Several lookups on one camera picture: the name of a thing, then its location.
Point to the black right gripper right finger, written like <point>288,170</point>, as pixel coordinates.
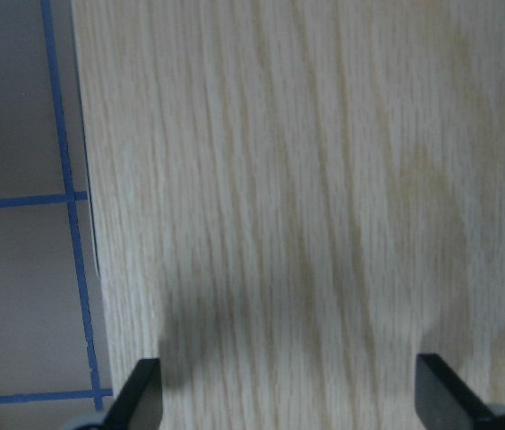
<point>443,401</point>

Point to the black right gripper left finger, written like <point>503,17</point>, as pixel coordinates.
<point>139,405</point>

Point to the light wooden drawer cabinet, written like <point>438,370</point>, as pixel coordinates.
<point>292,199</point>

